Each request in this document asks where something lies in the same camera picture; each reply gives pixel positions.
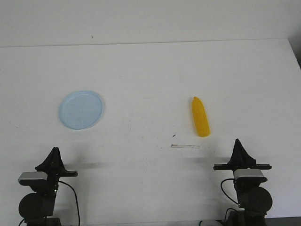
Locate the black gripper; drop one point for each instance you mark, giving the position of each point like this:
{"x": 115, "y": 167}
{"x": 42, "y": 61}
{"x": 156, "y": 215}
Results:
{"x": 46, "y": 167}
{"x": 242, "y": 158}

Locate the yellow corn cob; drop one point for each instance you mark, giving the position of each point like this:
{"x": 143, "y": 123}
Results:
{"x": 200, "y": 118}

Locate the light blue round plate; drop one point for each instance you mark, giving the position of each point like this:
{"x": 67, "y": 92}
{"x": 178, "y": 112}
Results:
{"x": 81, "y": 109}

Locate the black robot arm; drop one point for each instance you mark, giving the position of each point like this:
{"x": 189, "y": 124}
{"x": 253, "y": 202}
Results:
{"x": 37, "y": 208}
{"x": 254, "y": 201}

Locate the clear tape strip on table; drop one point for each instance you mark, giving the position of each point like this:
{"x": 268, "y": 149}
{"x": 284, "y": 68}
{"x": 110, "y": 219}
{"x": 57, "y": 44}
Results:
{"x": 185, "y": 146}

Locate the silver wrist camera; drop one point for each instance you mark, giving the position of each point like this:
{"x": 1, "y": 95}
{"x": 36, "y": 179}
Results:
{"x": 32, "y": 178}
{"x": 249, "y": 176}

